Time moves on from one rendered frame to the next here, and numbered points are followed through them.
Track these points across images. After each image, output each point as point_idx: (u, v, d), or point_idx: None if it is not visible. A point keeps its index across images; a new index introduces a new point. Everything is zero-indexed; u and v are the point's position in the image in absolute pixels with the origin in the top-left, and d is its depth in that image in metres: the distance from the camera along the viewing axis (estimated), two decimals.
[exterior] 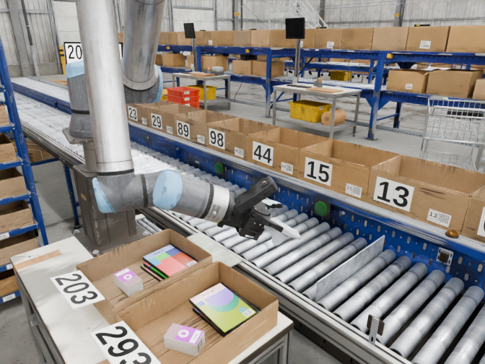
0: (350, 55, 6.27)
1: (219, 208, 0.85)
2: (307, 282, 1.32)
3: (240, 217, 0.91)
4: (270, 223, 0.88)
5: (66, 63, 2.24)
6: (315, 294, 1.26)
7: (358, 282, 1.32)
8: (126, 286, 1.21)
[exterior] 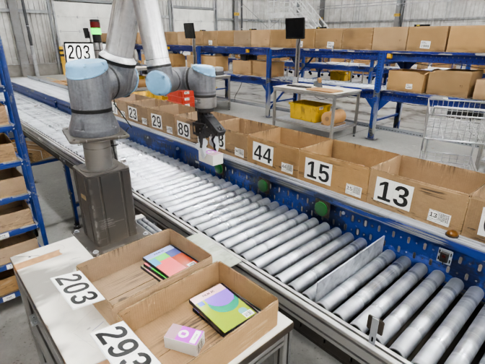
0: (350, 55, 6.27)
1: (198, 103, 1.44)
2: (307, 282, 1.32)
3: (202, 120, 1.50)
4: (200, 139, 1.48)
5: (66, 63, 2.24)
6: (315, 294, 1.26)
7: (358, 282, 1.32)
8: (211, 155, 1.49)
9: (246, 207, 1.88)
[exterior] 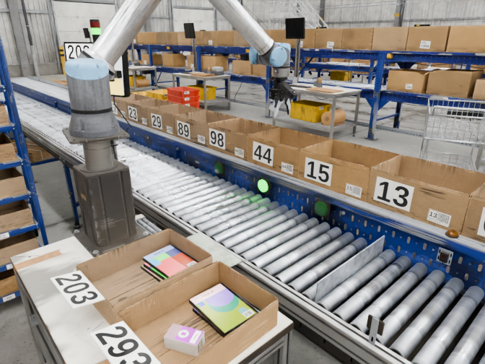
0: (350, 55, 6.27)
1: (277, 73, 1.86)
2: (307, 282, 1.32)
3: (277, 87, 1.92)
4: (276, 100, 1.89)
5: None
6: (315, 294, 1.26)
7: (358, 282, 1.32)
8: None
9: (246, 207, 1.88)
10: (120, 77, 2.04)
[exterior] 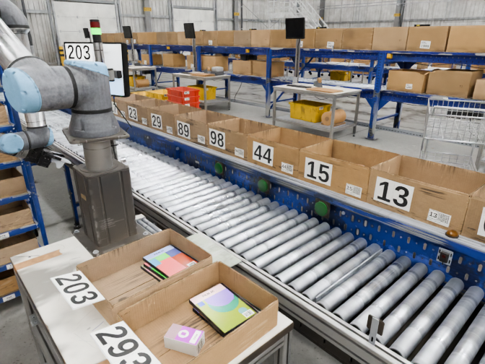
0: (350, 55, 6.27)
1: None
2: (307, 282, 1.32)
3: (37, 155, 1.86)
4: (54, 156, 1.88)
5: None
6: (315, 294, 1.26)
7: (358, 282, 1.32)
8: None
9: (246, 207, 1.88)
10: (120, 77, 2.04)
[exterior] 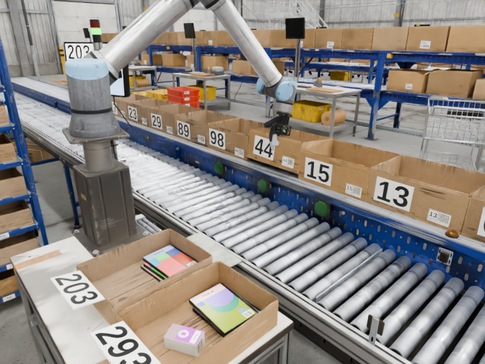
0: (350, 55, 6.27)
1: None
2: (307, 282, 1.32)
3: None
4: None
5: None
6: (315, 294, 1.26)
7: (358, 282, 1.32)
8: None
9: (246, 207, 1.88)
10: (120, 77, 2.04)
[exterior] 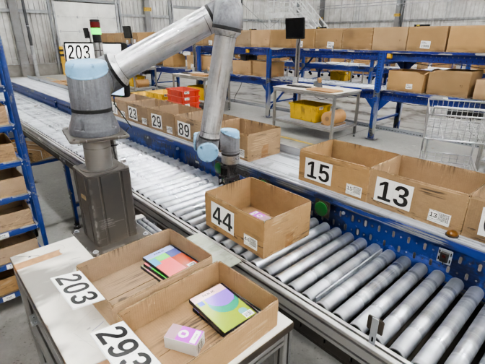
0: (350, 55, 6.27)
1: (238, 159, 1.74)
2: (307, 282, 1.32)
3: (231, 173, 1.77)
4: None
5: None
6: (315, 294, 1.26)
7: (358, 282, 1.32)
8: (261, 220, 1.64)
9: None
10: None
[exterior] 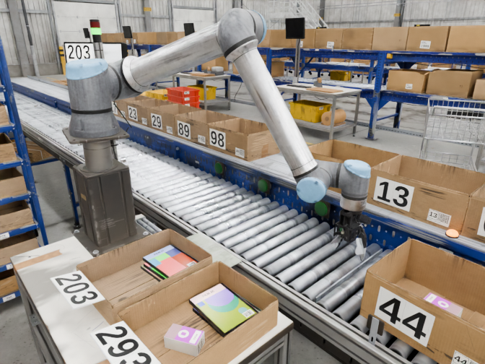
0: (350, 55, 6.27)
1: (366, 204, 1.28)
2: (304, 289, 1.34)
3: (353, 221, 1.31)
4: (366, 238, 1.32)
5: (66, 63, 2.24)
6: None
7: (347, 279, 1.35)
8: None
9: None
10: None
